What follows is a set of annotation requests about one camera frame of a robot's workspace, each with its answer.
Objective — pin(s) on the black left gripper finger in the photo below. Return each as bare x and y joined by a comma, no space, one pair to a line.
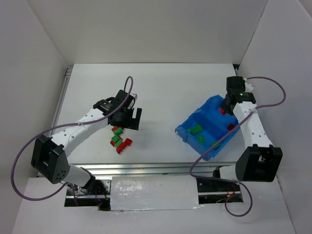
123,124
136,121

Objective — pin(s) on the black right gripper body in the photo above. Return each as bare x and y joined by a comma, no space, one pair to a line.
225,106

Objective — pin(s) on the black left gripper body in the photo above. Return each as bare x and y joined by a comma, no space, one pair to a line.
130,122

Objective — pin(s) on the green lego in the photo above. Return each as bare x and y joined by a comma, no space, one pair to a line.
119,131

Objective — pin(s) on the red arch lego piece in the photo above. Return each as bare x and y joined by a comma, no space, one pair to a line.
222,111

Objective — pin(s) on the red rounded lego brick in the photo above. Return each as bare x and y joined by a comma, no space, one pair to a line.
230,127

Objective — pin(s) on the green rounded lego brick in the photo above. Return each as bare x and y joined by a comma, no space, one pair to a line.
194,130

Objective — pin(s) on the green 2x4 lego brick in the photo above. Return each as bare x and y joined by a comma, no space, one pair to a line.
215,145

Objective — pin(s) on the small green lego cube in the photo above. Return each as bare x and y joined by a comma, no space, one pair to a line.
201,139

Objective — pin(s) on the green 2x3 lego brick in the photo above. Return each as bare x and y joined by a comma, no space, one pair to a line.
197,125

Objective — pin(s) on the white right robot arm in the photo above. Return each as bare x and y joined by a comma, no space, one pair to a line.
260,159

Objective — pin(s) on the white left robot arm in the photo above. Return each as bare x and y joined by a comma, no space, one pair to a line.
50,153

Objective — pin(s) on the green lego brick lower stack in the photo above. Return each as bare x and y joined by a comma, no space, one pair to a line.
116,140

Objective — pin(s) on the red long toothed lego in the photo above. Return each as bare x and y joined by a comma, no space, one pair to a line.
123,145

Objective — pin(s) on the blue plastic divided bin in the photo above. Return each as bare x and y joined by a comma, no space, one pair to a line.
214,124

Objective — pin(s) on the white foil cover sheet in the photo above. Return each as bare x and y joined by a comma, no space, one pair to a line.
144,193

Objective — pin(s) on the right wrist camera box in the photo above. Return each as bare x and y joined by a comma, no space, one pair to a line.
248,86

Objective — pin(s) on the aluminium front rail frame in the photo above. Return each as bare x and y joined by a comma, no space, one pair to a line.
151,169

